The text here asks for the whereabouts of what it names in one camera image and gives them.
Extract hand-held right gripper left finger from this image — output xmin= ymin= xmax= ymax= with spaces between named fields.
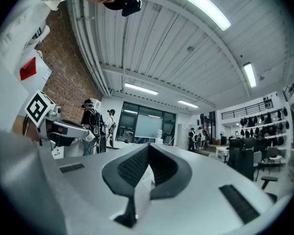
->
xmin=54 ymin=142 xmax=150 ymax=235

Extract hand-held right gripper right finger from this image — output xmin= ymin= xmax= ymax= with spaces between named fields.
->
xmin=133 ymin=142 xmax=285 ymax=235

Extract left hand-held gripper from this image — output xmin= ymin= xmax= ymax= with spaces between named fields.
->
xmin=24 ymin=89 xmax=97 ymax=154

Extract white and green object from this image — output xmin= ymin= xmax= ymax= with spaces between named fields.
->
xmin=134 ymin=164 xmax=155 ymax=220

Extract person's left forearm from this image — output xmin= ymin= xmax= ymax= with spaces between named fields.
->
xmin=11 ymin=115 xmax=40 ymax=141

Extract white cabinet with black icons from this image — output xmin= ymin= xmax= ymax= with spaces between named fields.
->
xmin=51 ymin=138 xmax=85 ymax=159

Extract white shelf unit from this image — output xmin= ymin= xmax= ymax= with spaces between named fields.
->
xmin=92 ymin=98 xmax=104 ymax=118

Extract black-framed window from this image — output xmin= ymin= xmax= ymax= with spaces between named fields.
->
xmin=116 ymin=101 xmax=177 ymax=144

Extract dark raised step platform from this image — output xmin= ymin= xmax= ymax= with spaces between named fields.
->
xmin=196 ymin=144 xmax=218 ymax=157

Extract white desk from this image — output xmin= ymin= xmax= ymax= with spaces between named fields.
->
xmin=215 ymin=146 xmax=230 ymax=162

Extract black mesh office chair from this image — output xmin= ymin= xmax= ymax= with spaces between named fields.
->
xmin=226 ymin=138 xmax=255 ymax=181

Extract grey lockers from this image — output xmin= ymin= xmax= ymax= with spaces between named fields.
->
xmin=176 ymin=123 xmax=190 ymax=147

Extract red paper sign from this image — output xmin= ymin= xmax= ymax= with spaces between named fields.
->
xmin=20 ymin=57 xmax=37 ymax=81

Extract frosted glass board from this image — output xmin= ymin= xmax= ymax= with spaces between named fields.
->
xmin=134 ymin=114 xmax=164 ymax=139

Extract long ceiling light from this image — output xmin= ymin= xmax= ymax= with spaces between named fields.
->
xmin=124 ymin=82 xmax=159 ymax=95
xmin=243 ymin=62 xmax=257 ymax=88
xmin=177 ymin=99 xmax=199 ymax=109
xmin=150 ymin=0 xmax=232 ymax=31

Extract white ceiling pipes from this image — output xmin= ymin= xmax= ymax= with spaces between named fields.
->
xmin=68 ymin=0 xmax=112 ymax=98

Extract white shelf of black helmets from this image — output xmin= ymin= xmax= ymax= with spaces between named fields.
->
xmin=239 ymin=106 xmax=292 ymax=147

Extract black balcony railing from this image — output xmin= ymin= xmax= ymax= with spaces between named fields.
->
xmin=220 ymin=99 xmax=274 ymax=120

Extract person's white shirt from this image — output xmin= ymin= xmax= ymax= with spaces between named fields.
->
xmin=0 ymin=0 xmax=73 ymax=137

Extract person's black cap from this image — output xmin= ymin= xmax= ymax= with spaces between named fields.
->
xmin=103 ymin=0 xmax=143 ymax=17

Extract black hand-held gripper cable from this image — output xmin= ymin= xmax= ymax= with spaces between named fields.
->
xmin=23 ymin=114 xmax=31 ymax=136

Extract white wall box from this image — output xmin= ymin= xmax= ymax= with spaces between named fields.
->
xmin=13 ymin=49 xmax=53 ymax=97

